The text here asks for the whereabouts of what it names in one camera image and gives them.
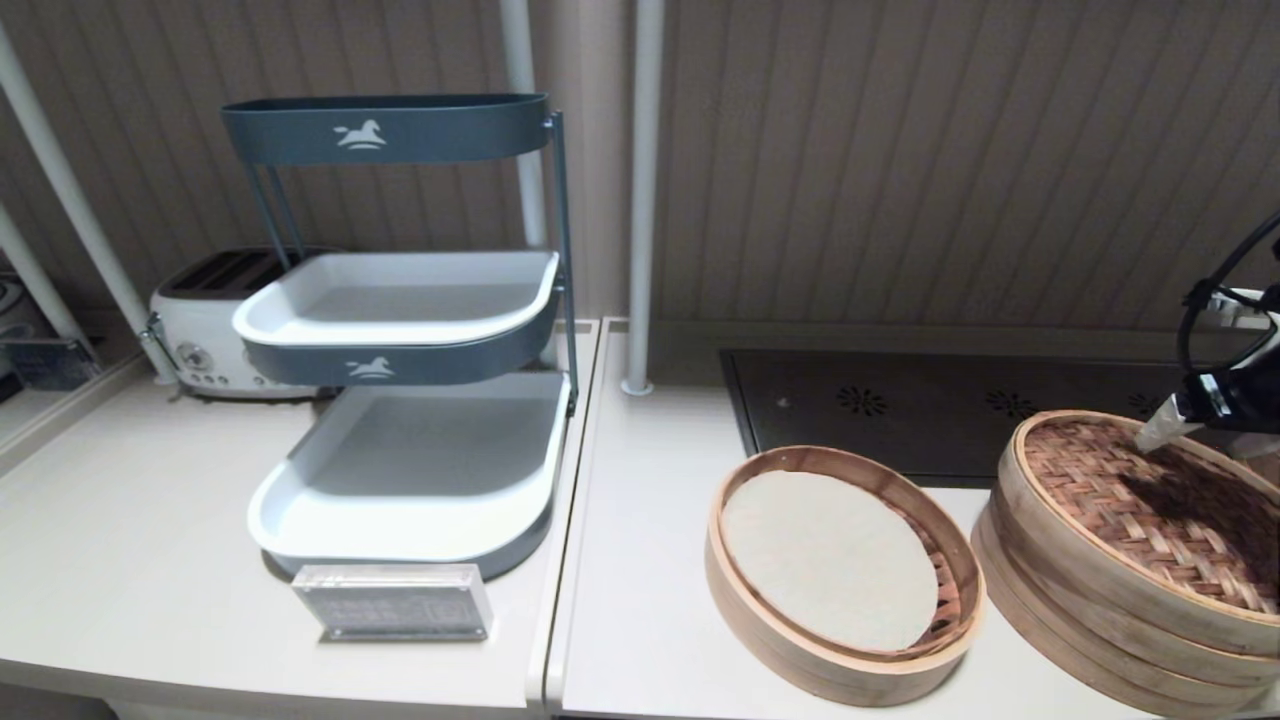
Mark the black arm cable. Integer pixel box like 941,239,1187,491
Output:
1178,210,1280,379

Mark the grey three-tier tray rack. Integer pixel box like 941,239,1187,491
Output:
220,93,581,581

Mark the right bamboo steamer with lid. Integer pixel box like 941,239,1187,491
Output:
975,500,1280,691

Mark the clear acrylic warning sign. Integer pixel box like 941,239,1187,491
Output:
292,563,494,642

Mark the white retro toaster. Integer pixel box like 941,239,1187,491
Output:
148,248,331,401

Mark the round mesh steamer liner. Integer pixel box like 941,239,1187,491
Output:
720,470,941,653

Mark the white upright support pole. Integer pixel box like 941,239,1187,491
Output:
620,0,666,396
500,0,561,369

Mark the woven bamboo steamer lid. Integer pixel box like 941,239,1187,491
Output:
997,410,1280,658

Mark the bamboo steamer basket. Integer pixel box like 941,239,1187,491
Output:
705,445,988,709
985,560,1276,719

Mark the long slanted white pole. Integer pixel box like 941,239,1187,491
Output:
0,25,179,386

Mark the right wrist camera assembly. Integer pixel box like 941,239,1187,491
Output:
1195,285,1280,333

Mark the white round appliance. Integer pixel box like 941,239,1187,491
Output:
0,276,41,339

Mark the short slanted white pole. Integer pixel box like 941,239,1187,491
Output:
0,205,96,351

